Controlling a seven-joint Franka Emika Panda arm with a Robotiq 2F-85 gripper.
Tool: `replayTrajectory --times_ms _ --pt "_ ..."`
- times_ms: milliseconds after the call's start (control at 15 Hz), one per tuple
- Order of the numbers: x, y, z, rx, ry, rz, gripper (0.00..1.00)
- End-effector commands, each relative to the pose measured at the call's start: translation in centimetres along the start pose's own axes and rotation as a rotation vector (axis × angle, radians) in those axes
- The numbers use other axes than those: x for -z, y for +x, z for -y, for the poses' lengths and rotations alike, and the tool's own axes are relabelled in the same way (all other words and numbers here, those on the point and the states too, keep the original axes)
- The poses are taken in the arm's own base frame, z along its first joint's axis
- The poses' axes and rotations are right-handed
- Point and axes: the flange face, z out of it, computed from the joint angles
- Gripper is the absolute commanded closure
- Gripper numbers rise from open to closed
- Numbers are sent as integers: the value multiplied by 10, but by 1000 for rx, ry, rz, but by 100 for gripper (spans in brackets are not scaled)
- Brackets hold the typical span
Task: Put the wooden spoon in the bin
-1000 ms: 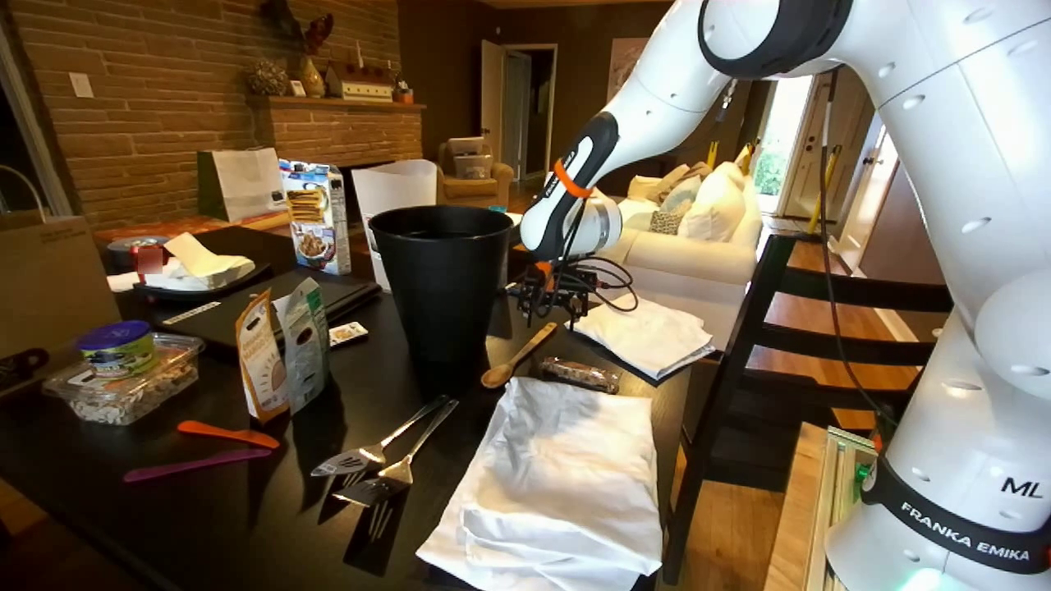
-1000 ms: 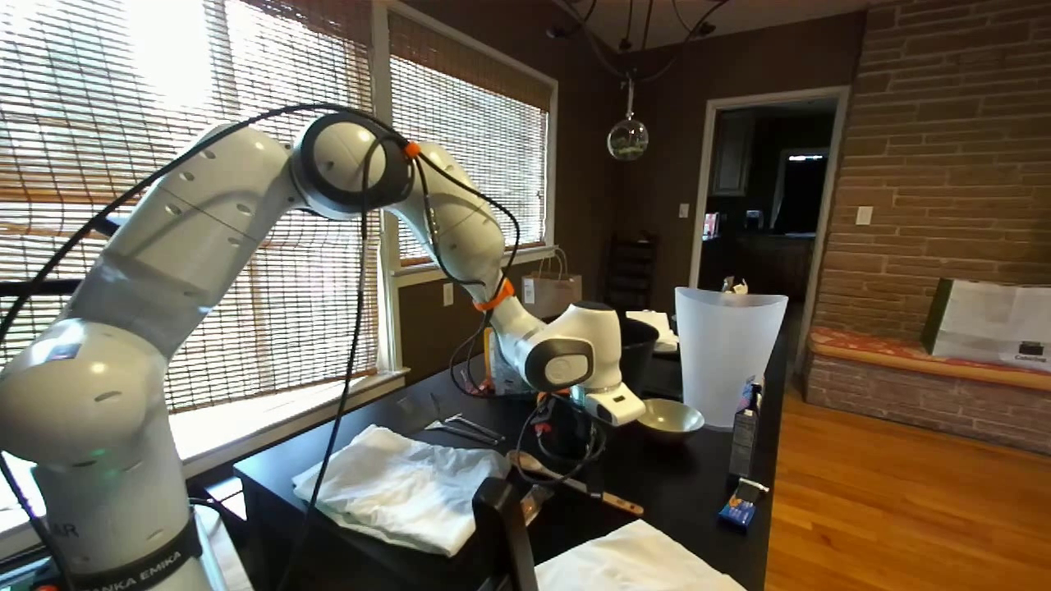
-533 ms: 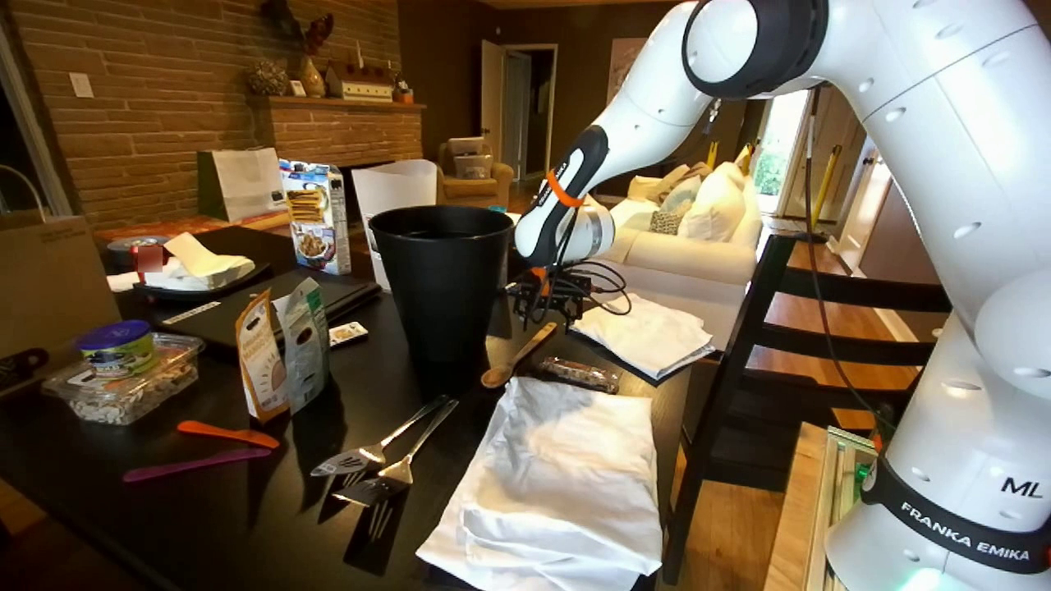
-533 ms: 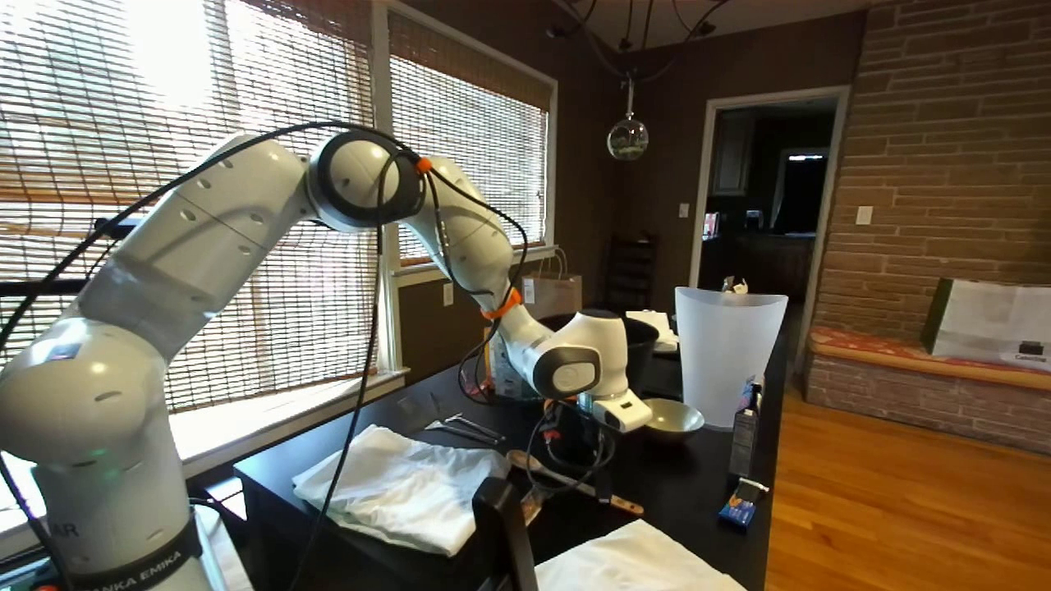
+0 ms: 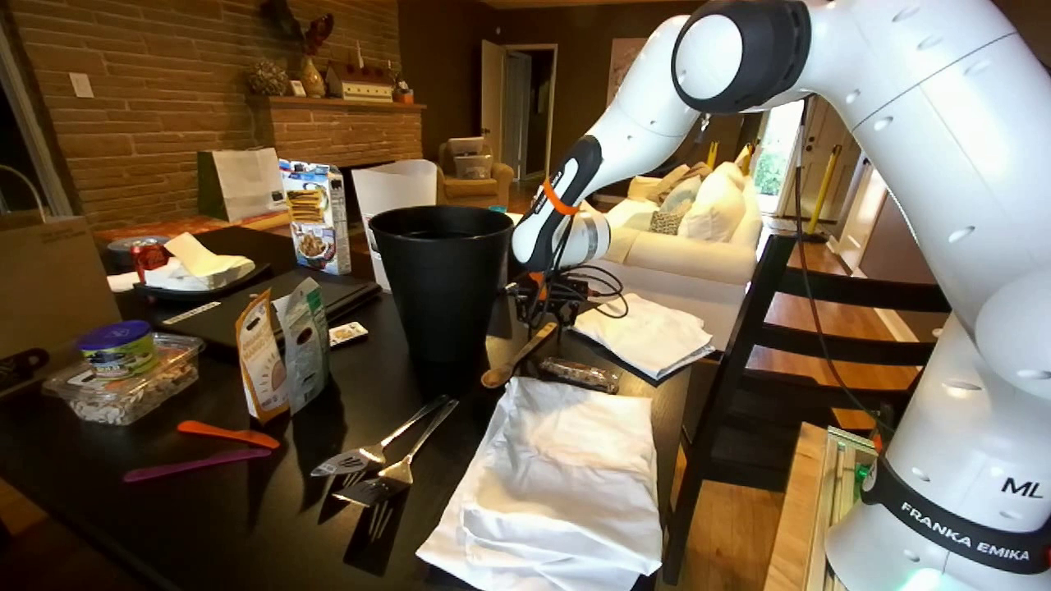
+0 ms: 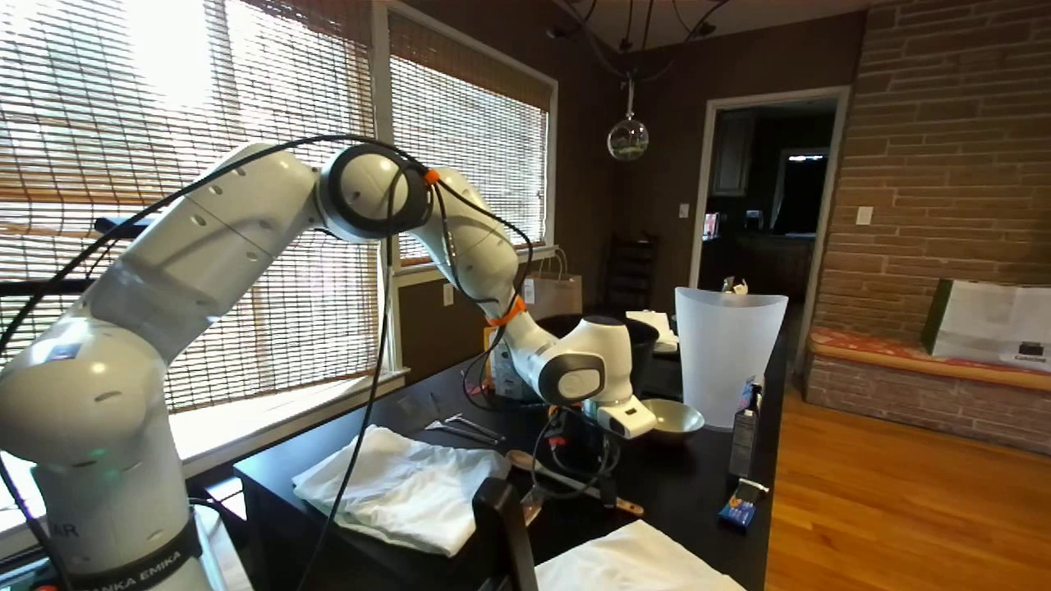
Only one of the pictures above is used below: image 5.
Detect green white snack bag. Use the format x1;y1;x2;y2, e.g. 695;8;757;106
268;275;336;416

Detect white sofa cushion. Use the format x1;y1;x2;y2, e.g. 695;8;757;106
678;160;749;248

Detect clear plastic bag brown contents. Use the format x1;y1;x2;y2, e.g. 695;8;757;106
533;353;625;393

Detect black plastic bin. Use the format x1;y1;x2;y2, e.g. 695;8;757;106
367;204;515;382

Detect purple plastic stick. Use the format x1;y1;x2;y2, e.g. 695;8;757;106
120;442;275;488

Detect dark wooden chair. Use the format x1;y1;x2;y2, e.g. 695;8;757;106
659;230;955;586

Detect red small object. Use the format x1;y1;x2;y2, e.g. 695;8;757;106
128;240;174;288

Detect black flat tray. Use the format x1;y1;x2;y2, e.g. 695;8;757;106
160;265;383;353

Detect grey sofa cushion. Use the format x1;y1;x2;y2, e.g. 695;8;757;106
647;175;704;240

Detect white sofa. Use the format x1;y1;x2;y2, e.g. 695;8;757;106
596;160;768;355

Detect small white folded cloth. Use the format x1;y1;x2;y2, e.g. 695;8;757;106
571;292;720;388

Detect purple lidded jar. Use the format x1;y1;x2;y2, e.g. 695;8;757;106
74;314;158;373

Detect white door frame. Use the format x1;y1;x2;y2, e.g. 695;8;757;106
478;41;565;184

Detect white napkin stack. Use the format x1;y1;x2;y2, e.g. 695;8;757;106
141;230;260;296

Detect brown white snack bag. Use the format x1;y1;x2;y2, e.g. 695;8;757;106
230;285;293;427

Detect metal tongs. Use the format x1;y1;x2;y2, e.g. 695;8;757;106
329;393;463;510

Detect large white folded cloth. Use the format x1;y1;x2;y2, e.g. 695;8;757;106
413;373;666;591

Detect small white packet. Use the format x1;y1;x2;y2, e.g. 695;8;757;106
326;318;372;353

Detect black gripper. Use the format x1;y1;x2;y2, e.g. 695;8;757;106
509;261;586;336

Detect metal serving spoon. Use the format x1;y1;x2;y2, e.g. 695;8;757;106
310;393;452;483

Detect clear plastic food container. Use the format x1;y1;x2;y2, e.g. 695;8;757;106
44;330;207;430

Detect brick fireplace mantel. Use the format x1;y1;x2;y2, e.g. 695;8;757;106
260;93;432;169

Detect colourful cereal box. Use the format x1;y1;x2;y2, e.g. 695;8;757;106
275;157;355;279

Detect vase with dried plants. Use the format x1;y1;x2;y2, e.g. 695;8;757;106
260;0;339;103

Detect red marker pen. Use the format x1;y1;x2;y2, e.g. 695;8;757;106
174;416;286;452

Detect light wooden crate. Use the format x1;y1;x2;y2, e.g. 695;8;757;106
763;422;885;591

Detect tan armchair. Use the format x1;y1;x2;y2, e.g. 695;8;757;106
436;132;520;215

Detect black slotted spatula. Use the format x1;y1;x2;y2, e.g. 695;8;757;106
341;487;413;583

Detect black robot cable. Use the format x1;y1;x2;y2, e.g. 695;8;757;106
543;103;894;452

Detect white paper bag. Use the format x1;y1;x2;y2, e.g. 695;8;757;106
207;144;290;228

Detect brown paper bag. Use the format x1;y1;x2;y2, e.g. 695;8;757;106
0;160;126;365

